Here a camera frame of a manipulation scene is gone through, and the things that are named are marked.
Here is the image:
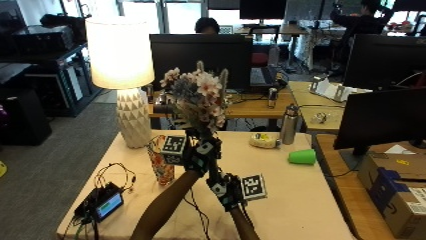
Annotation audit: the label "person's right hand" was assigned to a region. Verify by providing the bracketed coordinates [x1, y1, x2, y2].
[204, 172, 247, 213]

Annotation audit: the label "person's left hand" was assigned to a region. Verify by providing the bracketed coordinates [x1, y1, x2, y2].
[181, 128, 223, 178]

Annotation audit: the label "bouquet of pale flowers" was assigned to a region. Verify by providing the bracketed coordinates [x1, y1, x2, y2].
[158, 60, 230, 183]

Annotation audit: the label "white marker cube left glove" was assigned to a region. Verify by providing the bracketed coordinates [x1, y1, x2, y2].
[159, 134, 187, 166]

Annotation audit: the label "white marker cube glove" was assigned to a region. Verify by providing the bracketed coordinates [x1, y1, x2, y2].
[238, 173, 268, 202]
[159, 134, 187, 166]

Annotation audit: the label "white marker cube right glove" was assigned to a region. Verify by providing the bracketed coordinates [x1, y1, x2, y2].
[238, 173, 268, 202]

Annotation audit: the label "white and yellow pouch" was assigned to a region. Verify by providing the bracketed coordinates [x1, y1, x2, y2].
[247, 132, 282, 150]

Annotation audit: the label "steel water bottle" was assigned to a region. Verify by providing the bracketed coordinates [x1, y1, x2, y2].
[279, 103, 302, 146]

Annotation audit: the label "green plastic cup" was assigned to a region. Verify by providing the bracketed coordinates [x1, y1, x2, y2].
[286, 148, 318, 166]

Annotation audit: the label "silver drink can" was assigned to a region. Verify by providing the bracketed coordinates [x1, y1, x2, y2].
[266, 86, 279, 110]

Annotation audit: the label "open laptop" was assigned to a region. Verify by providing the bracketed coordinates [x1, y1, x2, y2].
[248, 65, 282, 89]

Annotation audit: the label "black device with lit screen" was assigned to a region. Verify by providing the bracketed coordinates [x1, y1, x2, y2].
[71, 181, 126, 225]

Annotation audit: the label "wide black monitor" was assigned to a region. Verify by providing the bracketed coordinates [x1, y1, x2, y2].
[149, 33, 254, 93]

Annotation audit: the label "small silvery object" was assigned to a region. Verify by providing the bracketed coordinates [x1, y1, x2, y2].
[308, 111, 332, 125]

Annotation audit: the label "wooden side table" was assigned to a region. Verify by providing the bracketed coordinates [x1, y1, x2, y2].
[312, 133, 426, 240]

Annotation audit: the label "light wooden desk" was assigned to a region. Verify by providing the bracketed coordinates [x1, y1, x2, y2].
[287, 80, 356, 134]

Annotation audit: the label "red chair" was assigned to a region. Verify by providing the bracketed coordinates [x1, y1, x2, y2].
[250, 51, 270, 68]

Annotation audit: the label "white table lamp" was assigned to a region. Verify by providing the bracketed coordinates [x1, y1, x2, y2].
[83, 15, 155, 150]

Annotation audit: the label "white folded holder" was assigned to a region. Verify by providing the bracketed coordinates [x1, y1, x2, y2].
[307, 75, 372, 103]

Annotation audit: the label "black shelf unit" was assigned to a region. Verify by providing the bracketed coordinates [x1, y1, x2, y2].
[0, 42, 102, 118]

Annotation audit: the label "cardboard box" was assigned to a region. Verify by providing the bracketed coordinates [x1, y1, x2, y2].
[355, 152, 426, 240]

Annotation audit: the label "black floor cabinet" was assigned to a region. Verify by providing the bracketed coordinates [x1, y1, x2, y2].
[0, 87, 53, 147]

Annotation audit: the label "black monitor on stand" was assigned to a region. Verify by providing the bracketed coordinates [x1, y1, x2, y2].
[332, 86, 426, 172]

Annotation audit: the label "white paper sheet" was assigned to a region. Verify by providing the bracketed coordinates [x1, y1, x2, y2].
[382, 143, 416, 155]

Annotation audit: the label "black bag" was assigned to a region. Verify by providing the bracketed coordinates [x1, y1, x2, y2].
[38, 13, 89, 45]

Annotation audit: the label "black equipment case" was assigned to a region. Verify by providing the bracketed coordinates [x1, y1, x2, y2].
[9, 24, 75, 55]

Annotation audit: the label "thin black cable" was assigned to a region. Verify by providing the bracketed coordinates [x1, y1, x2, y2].
[182, 187, 212, 240]

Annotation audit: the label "black looped cables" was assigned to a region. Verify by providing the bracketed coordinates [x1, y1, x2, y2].
[93, 162, 137, 194]

